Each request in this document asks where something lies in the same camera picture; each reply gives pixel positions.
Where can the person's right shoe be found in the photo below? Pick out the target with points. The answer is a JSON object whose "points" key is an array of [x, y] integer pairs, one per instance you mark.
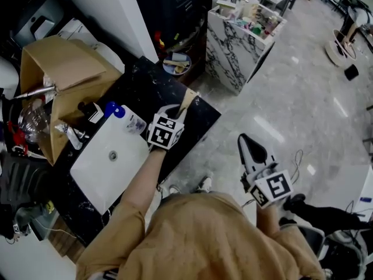
{"points": [[204, 184]]}

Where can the yellow tape measure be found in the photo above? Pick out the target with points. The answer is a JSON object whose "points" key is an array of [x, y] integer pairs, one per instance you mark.
{"points": [[49, 207]]}

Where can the small black box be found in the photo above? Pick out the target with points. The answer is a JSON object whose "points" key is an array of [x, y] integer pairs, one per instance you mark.
{"points": [[351, 72]]}

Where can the grey appliance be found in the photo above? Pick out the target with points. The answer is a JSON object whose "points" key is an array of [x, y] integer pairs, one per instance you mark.
{"points": [[38, 22]]}

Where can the brown cardboard box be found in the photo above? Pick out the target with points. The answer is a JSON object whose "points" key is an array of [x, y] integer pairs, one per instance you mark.
{"points": [[58, 63]]}

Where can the person's left forearm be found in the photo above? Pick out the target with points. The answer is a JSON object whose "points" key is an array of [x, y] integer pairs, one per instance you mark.
{"points": [[142, 182]]}

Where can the blue bowl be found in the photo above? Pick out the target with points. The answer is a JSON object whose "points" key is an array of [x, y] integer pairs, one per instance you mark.
{"points": [[177, 64]]}

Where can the black marble vanity table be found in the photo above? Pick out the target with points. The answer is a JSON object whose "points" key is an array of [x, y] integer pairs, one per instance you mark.
{"points": [[151, 86]]}

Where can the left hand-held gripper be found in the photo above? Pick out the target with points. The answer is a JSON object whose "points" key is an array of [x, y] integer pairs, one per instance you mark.
{"points": [[163, 133]]}

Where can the person's left shoe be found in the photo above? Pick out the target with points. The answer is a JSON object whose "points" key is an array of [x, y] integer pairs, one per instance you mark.
{"points": [[174, 189]]}

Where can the chrome faucet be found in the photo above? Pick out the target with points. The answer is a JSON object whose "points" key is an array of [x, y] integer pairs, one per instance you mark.
{"points": [[73, 136]]}

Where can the white marble pattern cabinet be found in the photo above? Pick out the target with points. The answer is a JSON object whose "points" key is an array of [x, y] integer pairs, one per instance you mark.
{"points": [[233, 54]]}

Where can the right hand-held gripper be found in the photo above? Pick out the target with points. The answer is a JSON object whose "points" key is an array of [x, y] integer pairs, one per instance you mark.
{"points": [[274, 187]]}

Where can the metal rod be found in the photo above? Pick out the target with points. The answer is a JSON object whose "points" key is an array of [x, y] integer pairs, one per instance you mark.
{"points": [[40, 91]]}

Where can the white rectangular sink basin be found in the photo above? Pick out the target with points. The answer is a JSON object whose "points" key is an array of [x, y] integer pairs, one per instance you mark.
{"points": [[102, 174]]}

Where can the person's right forearm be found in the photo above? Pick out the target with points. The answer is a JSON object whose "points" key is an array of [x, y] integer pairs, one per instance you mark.
{"points": [[268, 219]]}

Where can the round white stand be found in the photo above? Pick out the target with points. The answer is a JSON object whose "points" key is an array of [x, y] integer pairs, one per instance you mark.
{"points": [[339, 49]]}

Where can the small black white bottle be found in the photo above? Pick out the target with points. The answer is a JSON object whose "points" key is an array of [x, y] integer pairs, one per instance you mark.
{"points": [[93, 112]]}

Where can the black dish rack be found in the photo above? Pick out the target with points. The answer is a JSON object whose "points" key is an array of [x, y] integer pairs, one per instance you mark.
{"points": [[23, 179]]}

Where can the white pump bottle blue cap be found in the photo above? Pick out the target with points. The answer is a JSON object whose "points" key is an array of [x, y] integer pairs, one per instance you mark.
{"points": [[132, 122]]}

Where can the person's tan shirt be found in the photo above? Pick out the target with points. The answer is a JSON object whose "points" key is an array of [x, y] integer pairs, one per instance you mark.
{"points": [[204, 238]]}

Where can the person's shoe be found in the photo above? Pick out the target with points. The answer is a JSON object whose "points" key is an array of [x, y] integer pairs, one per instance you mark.
{"points": [[204, 184], [174, 189]]}

